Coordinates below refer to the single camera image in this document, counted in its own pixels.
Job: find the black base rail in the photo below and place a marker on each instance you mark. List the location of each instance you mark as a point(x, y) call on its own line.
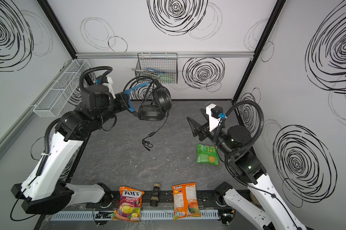
point(206, 198)

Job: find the white slotted cable duct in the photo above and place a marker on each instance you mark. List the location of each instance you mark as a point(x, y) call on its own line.
point(144, 215)

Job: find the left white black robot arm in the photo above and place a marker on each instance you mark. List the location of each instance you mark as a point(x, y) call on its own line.
point(42, 192)

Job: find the Fox's fruits candy bag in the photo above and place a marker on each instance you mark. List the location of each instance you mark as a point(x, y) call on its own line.
point(130, 204)

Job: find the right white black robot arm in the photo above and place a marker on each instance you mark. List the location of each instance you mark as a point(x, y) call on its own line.
point(244, 166)

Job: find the black blue headphones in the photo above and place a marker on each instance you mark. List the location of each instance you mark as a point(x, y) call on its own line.
point(156, 101)

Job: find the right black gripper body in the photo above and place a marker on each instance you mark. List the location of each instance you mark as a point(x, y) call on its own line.
point(204, 131)

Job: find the small dark bottle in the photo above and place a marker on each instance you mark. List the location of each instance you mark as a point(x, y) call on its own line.
point(155, 195)

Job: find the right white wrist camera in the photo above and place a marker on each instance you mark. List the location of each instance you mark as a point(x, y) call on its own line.
point(215, 115)

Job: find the beige tape roll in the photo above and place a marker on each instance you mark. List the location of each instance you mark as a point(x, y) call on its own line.
point(254, 199)

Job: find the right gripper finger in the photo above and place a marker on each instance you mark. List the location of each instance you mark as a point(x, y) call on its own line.
point(195, 126)
point(203, 112)

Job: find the white wire wall shelf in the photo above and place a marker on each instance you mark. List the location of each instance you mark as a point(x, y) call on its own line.
point(62, 88)

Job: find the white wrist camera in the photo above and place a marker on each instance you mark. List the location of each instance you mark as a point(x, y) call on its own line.
point(215, 115)
point(108, 82)

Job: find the black wire wall basket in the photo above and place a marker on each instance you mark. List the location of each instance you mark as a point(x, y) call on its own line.
point(159, 65)

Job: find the orange snack bag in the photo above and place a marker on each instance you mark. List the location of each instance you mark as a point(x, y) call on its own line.
point(185, 201)

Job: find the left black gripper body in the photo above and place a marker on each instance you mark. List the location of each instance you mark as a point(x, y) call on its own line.
point(123, 100)

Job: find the green snack bag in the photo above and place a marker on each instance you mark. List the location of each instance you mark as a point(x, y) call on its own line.
point(207, 154)

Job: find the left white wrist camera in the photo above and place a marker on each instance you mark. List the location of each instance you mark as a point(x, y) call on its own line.
point(108, 82)

